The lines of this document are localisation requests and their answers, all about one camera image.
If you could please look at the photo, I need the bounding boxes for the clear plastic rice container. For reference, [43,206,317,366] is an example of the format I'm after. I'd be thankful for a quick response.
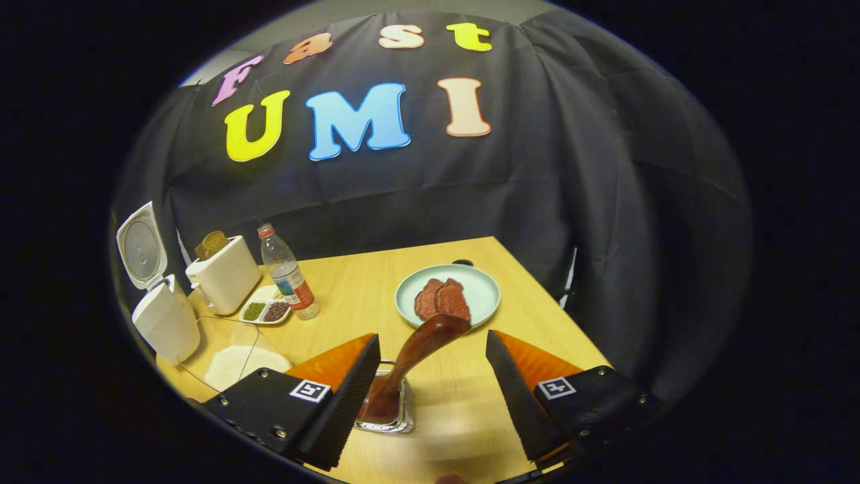
[176,316,294,397]

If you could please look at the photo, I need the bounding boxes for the white toaster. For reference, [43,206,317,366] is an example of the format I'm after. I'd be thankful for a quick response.
[185,235,263,317]

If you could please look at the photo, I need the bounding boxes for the reddish brown meat piece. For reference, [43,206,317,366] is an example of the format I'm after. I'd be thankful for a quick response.
[437,278,471,320]
[413,279,445,322]

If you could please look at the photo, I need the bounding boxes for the clear plastic water bottle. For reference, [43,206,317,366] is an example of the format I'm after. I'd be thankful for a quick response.
[257,223,321,321]

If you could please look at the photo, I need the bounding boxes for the brown wooden spoon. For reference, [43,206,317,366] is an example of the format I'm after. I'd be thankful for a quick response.
[359,313,472,426]

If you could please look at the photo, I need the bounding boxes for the black backdrop cloth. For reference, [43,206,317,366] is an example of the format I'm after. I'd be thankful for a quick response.
[111,10,752,404]

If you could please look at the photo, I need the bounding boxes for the clear chopstick holder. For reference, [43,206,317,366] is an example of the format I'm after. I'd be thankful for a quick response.
[354,360,414,434]

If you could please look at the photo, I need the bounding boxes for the white divided bean dish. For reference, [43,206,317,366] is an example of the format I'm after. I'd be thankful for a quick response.
[239,284,293,325]

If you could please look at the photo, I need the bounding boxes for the white rice cooker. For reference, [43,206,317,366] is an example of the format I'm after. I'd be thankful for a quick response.
[116,202,201,366]

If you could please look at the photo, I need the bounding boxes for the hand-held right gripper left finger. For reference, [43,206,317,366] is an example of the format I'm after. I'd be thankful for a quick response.
[202,333,382,471]

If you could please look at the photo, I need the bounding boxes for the pale green plate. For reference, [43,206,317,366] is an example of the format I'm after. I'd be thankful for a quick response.
[394,264,501,330]

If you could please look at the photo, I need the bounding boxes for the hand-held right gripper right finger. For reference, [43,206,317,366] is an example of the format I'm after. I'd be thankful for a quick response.
[485,329,666,465]

